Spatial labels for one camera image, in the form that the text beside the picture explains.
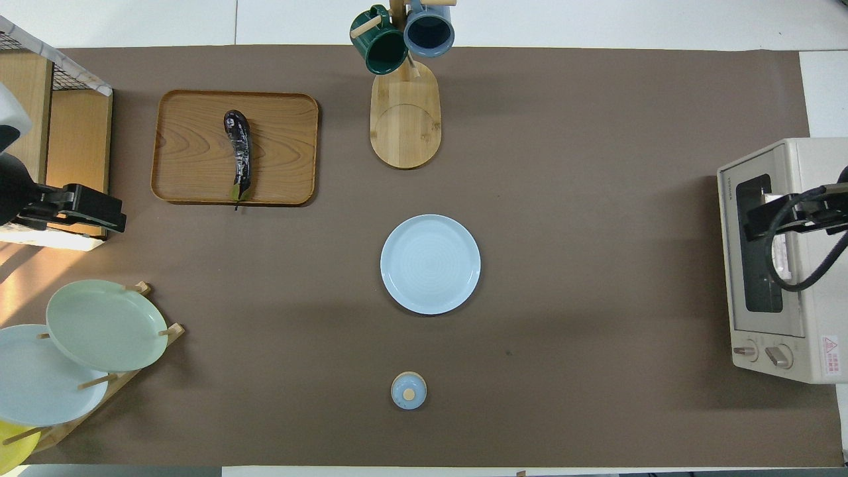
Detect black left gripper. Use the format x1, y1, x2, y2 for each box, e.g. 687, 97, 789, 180
60, 184, 127, 234

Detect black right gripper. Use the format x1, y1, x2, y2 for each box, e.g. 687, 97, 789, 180
742, 185, 848, 242

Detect beige toaster oven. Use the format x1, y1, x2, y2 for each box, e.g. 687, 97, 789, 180
717, 138, 848, 385

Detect light blue round plate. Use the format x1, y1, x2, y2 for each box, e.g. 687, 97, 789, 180
380, 213, 482, 316

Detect wooden serving tray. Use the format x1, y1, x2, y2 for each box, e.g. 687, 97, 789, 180
150, 89, 320, 207

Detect pale green plate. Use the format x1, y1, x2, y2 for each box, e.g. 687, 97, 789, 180
46, 279, 169, 373

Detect wooden plate rack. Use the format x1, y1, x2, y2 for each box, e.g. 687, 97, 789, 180
0, 282, 186, 454

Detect pale blue racked plate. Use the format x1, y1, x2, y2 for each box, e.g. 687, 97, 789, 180
0, 324, 110, 427

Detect brown table mat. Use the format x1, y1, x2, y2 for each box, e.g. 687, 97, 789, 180
0, 45, 845, 468

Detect yellow plate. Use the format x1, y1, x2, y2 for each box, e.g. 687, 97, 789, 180
0, 419, 42, 474

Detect wooden mug tree stand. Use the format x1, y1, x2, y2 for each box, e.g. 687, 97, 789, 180
350, 0, 458, 170

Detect dark green mug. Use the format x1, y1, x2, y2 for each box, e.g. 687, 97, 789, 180
350, 5, 409, 75

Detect small blue call bell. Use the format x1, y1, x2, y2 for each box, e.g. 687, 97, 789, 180
390, 371, 428, 411

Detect blue mug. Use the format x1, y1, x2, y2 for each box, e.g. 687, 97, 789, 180
403, 0, 456, 58

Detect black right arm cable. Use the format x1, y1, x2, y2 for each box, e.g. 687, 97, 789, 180
765, 185, 848, 292

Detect wooden shelf with wire mesh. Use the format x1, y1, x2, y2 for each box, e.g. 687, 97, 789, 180
0, 17, 115, 252

